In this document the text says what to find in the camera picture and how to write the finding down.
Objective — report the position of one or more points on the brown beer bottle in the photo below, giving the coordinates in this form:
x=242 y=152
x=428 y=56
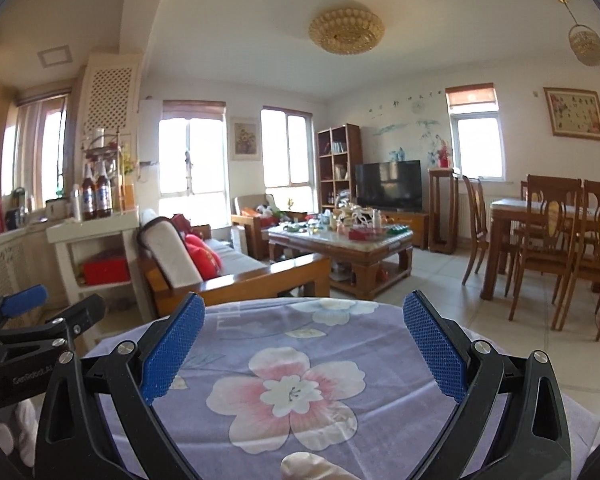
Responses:
x=90 y=197
x=104 y=195

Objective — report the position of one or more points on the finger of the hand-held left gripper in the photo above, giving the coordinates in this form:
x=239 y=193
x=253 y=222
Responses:
x=25 y=301
x=80 y=312

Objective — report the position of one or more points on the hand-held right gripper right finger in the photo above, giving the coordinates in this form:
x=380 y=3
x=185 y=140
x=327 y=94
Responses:
x=435 y=350

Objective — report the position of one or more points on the wooden bookshelf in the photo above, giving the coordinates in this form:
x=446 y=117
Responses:
x=352 y=160

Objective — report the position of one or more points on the wooden dining table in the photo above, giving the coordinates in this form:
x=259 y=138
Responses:
x=500 y=220

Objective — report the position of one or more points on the gold pendant lamp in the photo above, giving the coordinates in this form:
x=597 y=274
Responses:
x=586 y=45

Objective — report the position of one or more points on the tall wooden plant stand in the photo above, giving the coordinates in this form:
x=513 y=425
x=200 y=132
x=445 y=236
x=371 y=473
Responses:
x=442 y=210

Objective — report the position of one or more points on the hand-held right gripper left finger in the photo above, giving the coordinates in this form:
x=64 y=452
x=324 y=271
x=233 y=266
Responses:
x=172 y=350

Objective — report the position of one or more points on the wooden sofa with grey cushions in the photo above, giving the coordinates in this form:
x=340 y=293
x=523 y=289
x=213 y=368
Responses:
x=260 y=280

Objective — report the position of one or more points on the large framed floral picture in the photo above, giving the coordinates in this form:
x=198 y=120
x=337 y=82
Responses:
x=575 y=112

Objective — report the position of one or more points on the white shelf unit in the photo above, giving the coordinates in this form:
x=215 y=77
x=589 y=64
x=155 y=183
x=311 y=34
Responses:
x=65 y=260

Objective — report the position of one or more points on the white canister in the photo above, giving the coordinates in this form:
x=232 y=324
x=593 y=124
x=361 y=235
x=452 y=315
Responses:
x=57 y=209

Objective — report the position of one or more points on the white ceiling vent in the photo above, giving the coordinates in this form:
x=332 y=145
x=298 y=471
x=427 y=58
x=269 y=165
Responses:
x=55 y=56

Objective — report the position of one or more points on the white bottle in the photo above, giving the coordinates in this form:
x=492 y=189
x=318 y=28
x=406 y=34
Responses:
x=76 y=205

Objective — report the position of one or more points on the wooden coffee table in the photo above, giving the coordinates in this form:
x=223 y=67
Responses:
x=365 y=260

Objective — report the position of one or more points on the red vase with flowers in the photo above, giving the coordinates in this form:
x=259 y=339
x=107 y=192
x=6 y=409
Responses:
x=444 y=157

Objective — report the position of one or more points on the red box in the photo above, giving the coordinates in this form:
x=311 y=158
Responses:
x=106 y=270

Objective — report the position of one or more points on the flat screen television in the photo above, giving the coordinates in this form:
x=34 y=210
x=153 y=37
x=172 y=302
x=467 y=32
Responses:
x=389 y=186

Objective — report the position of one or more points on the red cushion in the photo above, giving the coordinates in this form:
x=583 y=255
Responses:
x=205 y=262

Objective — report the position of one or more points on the gold crystal ceiling lamp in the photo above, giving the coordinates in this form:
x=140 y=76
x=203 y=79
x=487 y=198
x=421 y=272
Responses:
x=346 y=30

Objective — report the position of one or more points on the white radiator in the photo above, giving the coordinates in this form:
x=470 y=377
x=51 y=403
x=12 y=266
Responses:
x=495 y=205

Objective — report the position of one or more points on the wooden television stand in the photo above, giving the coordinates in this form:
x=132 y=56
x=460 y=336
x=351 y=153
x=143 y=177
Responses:
x=415 y=227

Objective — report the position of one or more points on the wooden armchair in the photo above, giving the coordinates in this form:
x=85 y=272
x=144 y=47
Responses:
x=247 y=205

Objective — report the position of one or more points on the small framed flower painting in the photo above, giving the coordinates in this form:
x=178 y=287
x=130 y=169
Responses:
x=245 y=139

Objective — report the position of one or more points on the white lattice cabinet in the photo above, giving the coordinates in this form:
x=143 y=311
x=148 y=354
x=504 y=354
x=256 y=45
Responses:
x=112 y=95

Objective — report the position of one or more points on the purple floral tablecloth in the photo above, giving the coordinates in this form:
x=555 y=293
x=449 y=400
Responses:
x=280 y=360

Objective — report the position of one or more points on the person's left hand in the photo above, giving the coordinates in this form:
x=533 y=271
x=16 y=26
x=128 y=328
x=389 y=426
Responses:
x=26 y=430

